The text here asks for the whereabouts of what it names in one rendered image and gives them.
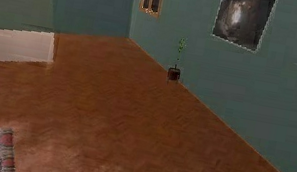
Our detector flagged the green house plant in pot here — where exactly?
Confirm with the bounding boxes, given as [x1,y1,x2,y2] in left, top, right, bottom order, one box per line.
[165,36,188,86]

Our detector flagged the dark framed wall picture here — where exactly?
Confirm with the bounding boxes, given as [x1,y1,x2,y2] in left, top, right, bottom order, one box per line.
[209,0,278,56]

